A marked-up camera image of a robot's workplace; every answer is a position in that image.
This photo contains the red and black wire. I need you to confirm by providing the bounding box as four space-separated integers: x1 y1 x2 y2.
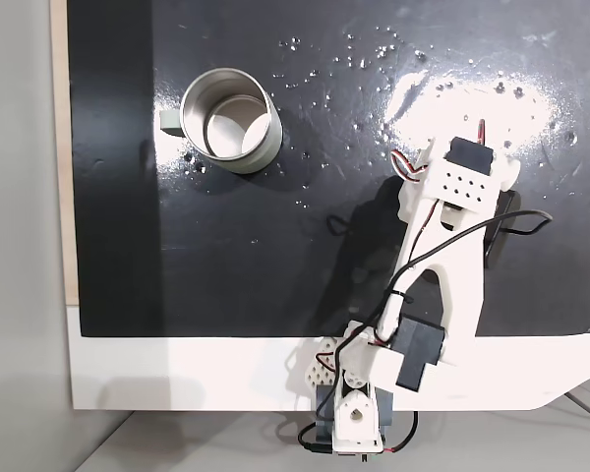
381 410 421 453

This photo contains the black power cable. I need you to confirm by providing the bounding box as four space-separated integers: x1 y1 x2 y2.
296 411 338 455

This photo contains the black table mat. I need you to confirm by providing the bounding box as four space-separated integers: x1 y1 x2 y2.
67 0 590 340

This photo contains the pale green steel mug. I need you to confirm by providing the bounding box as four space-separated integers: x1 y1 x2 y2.
157 67 284 176

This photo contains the black camera cable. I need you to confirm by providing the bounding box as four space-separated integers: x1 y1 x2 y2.
332 209 555 378

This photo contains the grey table clamp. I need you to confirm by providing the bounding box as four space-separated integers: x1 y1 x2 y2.
315 384 395 444

